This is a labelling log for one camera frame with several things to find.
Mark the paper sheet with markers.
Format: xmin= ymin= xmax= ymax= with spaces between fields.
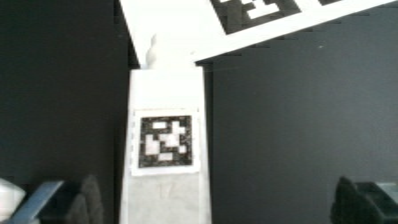
xmin=119 ymin=0 xmax=398 ymax=66

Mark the white table leg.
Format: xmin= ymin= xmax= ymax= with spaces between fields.
xmin=0 ymin=178 xmax=24 ymax=222
xmin=119 ymin=34 xmax=211 ymax=224

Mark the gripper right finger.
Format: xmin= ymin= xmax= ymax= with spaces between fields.
xmin=330 ymin=177 xmax=398 ymax=224

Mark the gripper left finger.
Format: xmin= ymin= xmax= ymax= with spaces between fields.
xmin=1 ymin=175 xmax=104 ymax=224

